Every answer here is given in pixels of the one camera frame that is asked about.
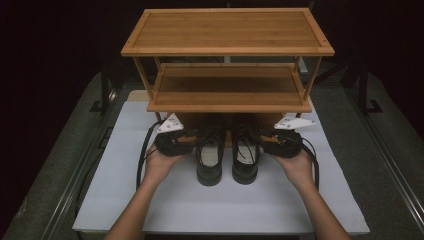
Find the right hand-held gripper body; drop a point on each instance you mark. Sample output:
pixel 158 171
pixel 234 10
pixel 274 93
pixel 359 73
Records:
pixel 283 145

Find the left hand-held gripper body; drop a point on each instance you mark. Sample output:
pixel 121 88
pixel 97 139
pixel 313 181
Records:
pixel 171 145

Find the black leather lace-up shoe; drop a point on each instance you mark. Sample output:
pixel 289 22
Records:
pixel 245 173
pixel 209 175

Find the wooden shoe rack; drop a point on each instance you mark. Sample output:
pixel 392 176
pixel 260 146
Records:
pixel 226 33

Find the person's left hand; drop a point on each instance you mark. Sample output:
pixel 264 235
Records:
pixel 158 166

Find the person's right hand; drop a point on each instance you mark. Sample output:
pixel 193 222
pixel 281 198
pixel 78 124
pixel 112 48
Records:
pixel 298 168

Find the black metal stand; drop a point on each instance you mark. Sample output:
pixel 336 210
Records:
pixel 365 90
pixel 105 90

